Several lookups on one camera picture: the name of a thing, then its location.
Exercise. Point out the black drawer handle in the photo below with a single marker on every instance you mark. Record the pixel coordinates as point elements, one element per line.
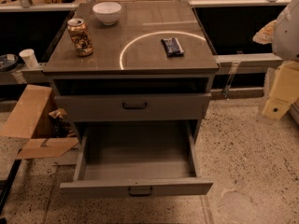
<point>140,191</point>
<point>140,106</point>

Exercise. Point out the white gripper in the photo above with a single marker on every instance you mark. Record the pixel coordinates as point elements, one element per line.
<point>287,36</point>

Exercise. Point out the black upper drawer handle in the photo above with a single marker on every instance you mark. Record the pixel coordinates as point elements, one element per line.
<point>140,106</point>

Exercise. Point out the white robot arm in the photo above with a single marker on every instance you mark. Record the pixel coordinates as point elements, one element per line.
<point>283,36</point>

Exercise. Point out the black floor bar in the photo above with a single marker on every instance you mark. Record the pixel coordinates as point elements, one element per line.
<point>6,185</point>

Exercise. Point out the closed grey upper drawer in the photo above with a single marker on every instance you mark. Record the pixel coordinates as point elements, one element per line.
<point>84,108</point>

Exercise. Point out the blue rxbar blueberry wrapper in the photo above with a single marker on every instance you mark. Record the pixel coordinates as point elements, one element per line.
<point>172,47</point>

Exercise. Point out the black lower drawer handle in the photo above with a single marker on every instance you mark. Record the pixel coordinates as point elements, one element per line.
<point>140,191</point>

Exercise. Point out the gold soda can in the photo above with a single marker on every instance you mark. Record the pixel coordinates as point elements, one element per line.
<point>80,36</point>

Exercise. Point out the white ceramic bowl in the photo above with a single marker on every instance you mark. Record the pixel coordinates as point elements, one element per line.
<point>107,12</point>

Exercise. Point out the brown cardboard box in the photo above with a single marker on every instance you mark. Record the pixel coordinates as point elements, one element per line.
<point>30,120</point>

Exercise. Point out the white paper cup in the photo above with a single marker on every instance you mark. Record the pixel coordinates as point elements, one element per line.
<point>28,55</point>

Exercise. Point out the grey drawer cabinet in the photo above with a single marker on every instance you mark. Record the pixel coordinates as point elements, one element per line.
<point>129,58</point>

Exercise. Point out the dark round dish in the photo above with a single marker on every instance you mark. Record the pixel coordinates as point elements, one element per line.
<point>8,62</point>

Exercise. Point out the open grey lower drawer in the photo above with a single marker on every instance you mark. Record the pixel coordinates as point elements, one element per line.
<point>118,155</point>

